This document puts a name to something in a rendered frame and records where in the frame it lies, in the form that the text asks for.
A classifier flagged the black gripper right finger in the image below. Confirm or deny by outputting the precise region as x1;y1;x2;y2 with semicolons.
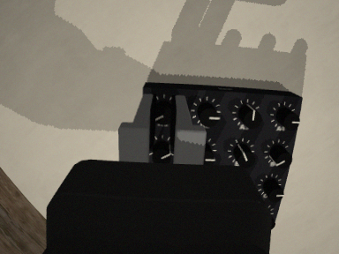
170;95;207;165

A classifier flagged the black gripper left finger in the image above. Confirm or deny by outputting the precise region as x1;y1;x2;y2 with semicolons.
118;93;156;162

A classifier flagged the black knob box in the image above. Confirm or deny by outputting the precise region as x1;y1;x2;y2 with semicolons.
143;82;303;230

